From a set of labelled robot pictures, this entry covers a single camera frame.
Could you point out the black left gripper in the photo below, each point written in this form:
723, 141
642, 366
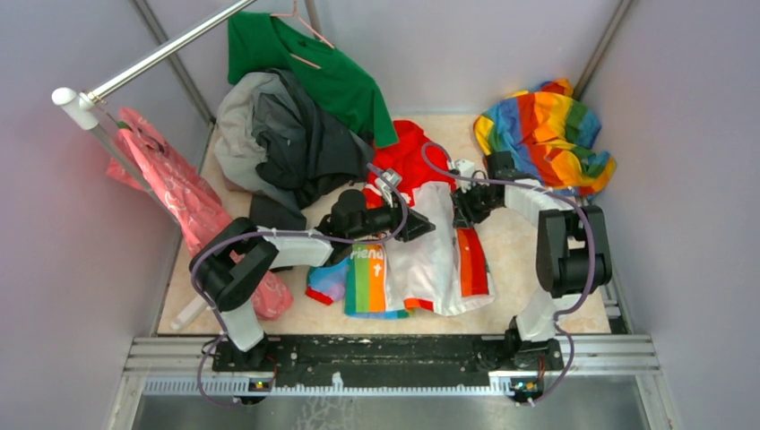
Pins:
417, 225

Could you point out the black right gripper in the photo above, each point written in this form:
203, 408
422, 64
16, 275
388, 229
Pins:
464, 218

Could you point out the red white cartoon jacket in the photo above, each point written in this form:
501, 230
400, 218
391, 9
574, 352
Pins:
444, 272

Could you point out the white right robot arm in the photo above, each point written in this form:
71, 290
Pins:
572, 252

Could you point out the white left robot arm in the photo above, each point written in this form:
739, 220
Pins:
231, 268

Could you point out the dark grey jacket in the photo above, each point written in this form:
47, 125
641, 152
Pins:
277, 143

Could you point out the rainbow striped garment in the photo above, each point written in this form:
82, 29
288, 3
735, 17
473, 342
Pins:
551, 136

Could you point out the green t-shirt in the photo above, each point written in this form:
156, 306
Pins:
260, 41

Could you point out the pink clothes hanger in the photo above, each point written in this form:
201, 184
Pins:
306, 32

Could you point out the pink patterned garment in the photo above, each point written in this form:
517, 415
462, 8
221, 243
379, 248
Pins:
187, 196

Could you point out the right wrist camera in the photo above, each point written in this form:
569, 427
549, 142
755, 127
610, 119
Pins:
464, 170

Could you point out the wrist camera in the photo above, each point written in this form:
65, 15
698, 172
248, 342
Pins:
387, 184
464, 170

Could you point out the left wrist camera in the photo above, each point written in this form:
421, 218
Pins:
387, 184

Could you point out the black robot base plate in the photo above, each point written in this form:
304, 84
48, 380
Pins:
387, 361

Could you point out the aluminium frame rail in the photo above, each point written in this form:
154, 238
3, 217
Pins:
609, 381

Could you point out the silver clothes rail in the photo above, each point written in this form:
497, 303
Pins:
78, 105

